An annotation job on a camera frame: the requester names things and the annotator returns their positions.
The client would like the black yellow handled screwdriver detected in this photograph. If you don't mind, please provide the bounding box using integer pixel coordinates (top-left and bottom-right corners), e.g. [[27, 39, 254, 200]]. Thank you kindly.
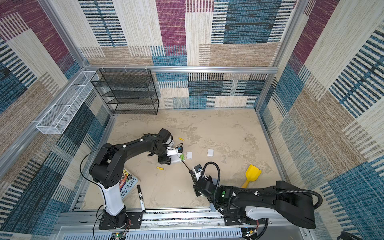
[[182, 161, 196, 182]]

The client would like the white remote with green buttons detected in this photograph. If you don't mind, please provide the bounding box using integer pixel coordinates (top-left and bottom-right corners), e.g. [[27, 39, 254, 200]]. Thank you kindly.
[[170, 154, 182, 165]]

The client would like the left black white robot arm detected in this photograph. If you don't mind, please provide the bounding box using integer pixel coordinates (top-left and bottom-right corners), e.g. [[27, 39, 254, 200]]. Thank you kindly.
[[89, 129, 173, 229]]

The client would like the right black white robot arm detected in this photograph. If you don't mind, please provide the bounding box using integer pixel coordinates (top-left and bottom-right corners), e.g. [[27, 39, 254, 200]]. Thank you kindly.
[[194, 176, 323, 229]]

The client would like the colourful paperback book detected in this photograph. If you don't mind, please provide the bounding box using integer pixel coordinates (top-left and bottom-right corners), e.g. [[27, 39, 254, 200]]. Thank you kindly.
[[119, 169, 140, 200]]

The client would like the black marker pen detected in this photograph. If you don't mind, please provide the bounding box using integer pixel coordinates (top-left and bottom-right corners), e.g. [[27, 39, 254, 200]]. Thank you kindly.
[[137, 185, 146, 213]]

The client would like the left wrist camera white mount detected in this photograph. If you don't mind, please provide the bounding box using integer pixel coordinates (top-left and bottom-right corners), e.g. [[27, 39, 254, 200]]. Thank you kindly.
[[167, 143, 183, 156]]

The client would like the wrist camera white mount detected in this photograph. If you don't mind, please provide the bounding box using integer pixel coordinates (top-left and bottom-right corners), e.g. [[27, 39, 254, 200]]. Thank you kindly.
[[193, 165, 203, 180], [167, 143, 183, 156]]

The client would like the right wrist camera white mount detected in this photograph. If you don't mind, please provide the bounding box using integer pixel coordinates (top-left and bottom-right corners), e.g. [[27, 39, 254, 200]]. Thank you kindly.
[[193, 165, 203, 180]]

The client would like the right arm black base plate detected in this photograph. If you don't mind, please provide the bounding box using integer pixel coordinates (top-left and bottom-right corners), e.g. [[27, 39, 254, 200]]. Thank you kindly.
[[218, 208, 266, 226]]

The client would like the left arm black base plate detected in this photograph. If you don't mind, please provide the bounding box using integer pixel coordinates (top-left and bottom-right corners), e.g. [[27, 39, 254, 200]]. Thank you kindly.
[[98, 212, 143, 230]]

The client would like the black corrugated cable hose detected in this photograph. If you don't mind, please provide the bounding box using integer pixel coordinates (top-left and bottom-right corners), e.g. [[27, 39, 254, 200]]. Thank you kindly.
[[201, 161, 324, 240]]

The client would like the black wire shelf rack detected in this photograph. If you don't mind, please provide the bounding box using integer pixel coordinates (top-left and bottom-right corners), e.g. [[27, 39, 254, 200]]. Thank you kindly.
[[91, 69, 160, 115]]

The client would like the white wire mesh basket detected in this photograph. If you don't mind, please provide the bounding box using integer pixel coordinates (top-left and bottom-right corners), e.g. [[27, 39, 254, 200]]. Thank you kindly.
[[36, 71, 96, 135]]

